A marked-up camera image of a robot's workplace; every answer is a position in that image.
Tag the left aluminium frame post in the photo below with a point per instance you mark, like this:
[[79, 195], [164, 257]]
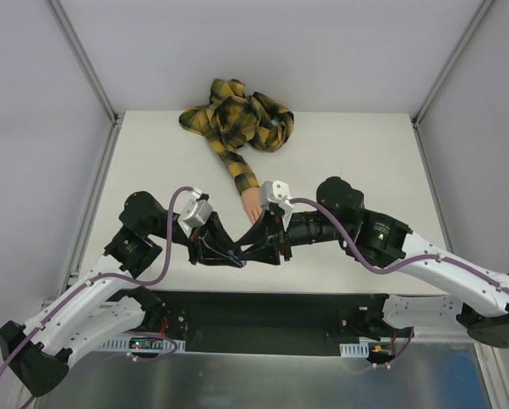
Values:
[[68, 31]]

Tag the white cable duct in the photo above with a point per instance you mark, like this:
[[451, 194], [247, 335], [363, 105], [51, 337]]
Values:
[[149, 345], [363, 349]]

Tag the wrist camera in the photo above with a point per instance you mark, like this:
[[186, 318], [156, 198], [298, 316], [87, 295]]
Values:
[[277, 193], [196, 212]]

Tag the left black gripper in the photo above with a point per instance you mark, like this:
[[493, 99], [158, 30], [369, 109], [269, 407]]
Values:
[[195, 245]]

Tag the right aluminium frame post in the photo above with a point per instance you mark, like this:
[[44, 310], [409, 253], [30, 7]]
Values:
[[472, 28]]

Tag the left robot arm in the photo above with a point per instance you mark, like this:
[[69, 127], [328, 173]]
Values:
[[115, 295]]

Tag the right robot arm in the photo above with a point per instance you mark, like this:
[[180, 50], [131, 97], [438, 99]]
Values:
[[475, 300]]

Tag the aluminium frame post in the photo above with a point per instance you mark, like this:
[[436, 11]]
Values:
[[472, 28], [68, 31]]

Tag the yellow plaid shirt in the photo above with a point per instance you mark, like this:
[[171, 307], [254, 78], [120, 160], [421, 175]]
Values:
[[232, 119]]

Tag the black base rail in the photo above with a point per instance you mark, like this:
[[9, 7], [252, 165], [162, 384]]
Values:
[[287, 323]]

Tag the left white cable duct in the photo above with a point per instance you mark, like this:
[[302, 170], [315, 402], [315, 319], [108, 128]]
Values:
[[149, 345]]

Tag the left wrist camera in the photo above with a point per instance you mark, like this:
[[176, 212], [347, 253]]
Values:
[[196, 212]]

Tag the right white cable duct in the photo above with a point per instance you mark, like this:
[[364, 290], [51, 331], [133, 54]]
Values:
[[363, 349]]

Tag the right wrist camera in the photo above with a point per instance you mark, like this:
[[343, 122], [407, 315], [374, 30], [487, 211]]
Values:
[[277, 193]]

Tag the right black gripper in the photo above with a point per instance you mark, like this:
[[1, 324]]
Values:
[[284, 238]]

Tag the mannequin hand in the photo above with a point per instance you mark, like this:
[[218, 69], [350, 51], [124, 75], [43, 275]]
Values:
[[252, 204]]

